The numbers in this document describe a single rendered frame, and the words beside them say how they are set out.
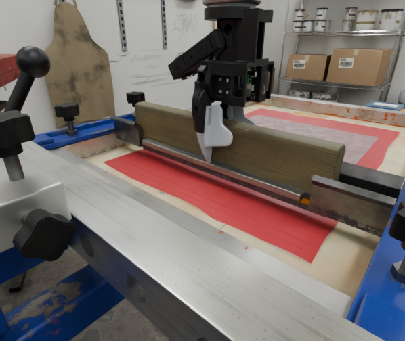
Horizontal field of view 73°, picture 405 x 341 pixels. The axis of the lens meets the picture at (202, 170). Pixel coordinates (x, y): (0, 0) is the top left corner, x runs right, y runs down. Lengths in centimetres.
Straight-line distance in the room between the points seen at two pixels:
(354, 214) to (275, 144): 12
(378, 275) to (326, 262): 8
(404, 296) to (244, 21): 32
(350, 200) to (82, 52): 231
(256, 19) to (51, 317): 39
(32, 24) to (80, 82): 47
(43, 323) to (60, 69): 216
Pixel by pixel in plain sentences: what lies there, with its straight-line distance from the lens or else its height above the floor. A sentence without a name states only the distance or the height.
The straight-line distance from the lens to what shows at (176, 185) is 46.
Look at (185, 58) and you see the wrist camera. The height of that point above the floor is 115.
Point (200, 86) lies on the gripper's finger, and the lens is 39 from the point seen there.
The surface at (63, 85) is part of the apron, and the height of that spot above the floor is 85.
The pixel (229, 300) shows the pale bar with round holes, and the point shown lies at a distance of 17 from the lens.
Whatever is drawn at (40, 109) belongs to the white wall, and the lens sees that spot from 243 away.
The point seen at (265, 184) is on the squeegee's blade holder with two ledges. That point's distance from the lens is 39.
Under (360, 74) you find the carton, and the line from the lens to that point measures 363.
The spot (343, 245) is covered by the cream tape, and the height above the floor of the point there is 96.
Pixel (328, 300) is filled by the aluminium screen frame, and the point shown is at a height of 99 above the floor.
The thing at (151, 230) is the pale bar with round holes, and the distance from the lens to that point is 22.
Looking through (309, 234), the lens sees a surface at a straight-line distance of 37.
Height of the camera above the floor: 117
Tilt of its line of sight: 26 degrees down
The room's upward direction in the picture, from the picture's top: straight up
